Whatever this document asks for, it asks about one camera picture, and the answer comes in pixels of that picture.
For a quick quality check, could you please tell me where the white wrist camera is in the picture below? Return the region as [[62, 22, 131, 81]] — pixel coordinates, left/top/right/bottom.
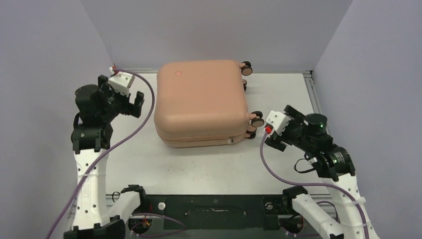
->
[[265, 111, 291, 135], [107, 67, 135, 97]]

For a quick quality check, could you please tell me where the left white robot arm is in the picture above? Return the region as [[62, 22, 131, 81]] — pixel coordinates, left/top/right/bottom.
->
[[63, 72, 144, 239]]

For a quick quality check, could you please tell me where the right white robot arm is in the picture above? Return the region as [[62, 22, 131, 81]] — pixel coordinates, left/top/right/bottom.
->
[[260, 105, 379, 239]]

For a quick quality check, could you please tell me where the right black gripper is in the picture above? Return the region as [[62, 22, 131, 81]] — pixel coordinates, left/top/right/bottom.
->
[[266, 105, 315, 152]]

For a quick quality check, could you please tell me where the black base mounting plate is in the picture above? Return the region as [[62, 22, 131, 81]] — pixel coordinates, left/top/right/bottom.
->
[[129, 194, 304, 233]]

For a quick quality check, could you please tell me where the pink suitcase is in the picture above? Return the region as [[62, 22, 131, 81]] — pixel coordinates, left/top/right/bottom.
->
[[154, 60, 265, 148]]

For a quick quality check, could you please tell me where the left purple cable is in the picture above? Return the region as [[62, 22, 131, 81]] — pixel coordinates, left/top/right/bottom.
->
[[44, 68, 189, 239]]

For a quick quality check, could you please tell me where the aluminium frame rail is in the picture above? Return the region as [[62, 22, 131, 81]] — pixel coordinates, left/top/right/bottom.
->
[[62, 68, 370, 239]]

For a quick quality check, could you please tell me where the purple cable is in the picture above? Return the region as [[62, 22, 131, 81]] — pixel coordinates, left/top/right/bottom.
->
[[44, 68, 189, 239], [259, 126, 372, 239]]

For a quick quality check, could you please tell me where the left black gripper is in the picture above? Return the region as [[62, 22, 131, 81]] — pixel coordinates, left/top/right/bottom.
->
[[100, 76, 144, 122]]

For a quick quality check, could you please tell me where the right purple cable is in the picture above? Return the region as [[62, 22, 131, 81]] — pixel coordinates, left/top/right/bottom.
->
[[259, 126, 372, 239]]

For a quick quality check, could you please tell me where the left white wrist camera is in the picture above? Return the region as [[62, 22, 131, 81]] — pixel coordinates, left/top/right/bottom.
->
[[107, 67, 135, 97]]

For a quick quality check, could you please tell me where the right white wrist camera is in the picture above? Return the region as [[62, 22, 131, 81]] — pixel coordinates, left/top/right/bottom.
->
[[265, 111, 291, 135]]

